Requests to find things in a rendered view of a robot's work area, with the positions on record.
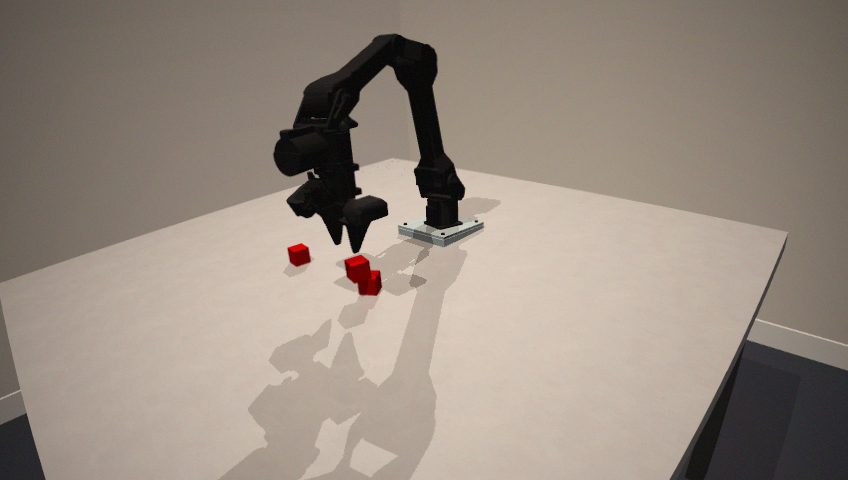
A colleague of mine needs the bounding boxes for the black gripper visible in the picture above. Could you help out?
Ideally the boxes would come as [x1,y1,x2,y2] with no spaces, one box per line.
[314,158,388,254]

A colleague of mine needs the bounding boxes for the red cube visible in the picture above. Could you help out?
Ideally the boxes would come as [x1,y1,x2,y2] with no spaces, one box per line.
[357,270,382,296]
[345,255,371,284]
[288,243,311,267]

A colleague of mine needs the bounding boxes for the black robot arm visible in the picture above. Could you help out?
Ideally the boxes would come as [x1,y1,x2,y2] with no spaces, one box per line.
[274,33,465,230]

